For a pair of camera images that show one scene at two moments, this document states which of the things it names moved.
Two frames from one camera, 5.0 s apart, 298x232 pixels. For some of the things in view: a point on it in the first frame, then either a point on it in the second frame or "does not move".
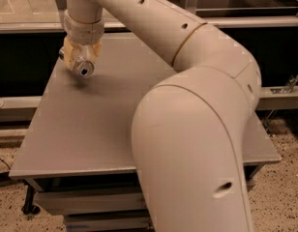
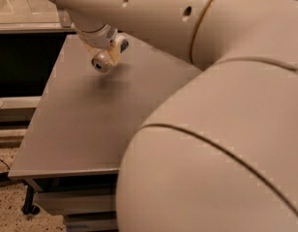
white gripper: [83, 33] -> [103, 38]
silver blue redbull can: [82, 60] -> [103, 60]
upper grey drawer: [124, 199] does not move
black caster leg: [30, 208] does not move
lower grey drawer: [108, 222] does not move
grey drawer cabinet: [76, 154] does not move
